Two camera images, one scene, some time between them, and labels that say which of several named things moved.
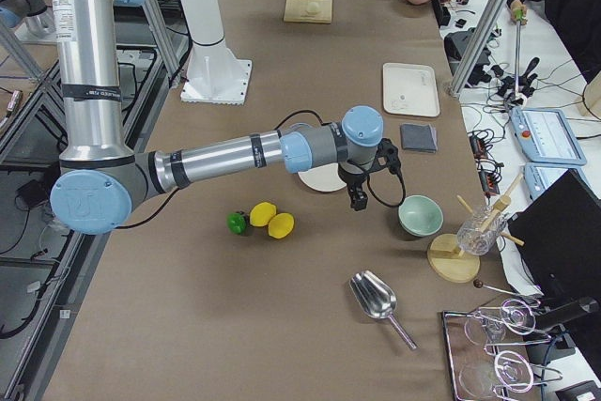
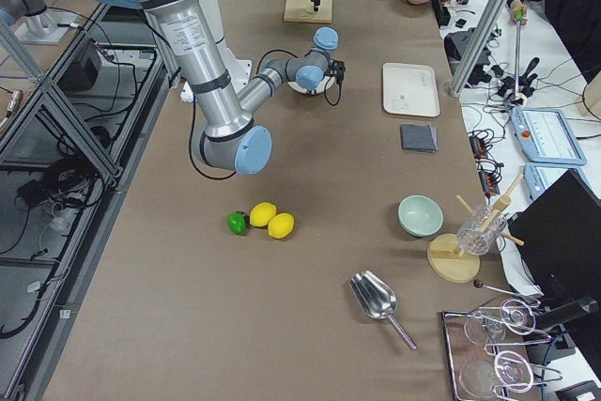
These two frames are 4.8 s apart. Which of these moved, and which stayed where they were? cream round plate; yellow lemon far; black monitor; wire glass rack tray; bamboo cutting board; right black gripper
Moved: cream round plate; right black gripper
Stayed: yellow lemon far; black monitor; bamboo cutting board; wire glass rack tray
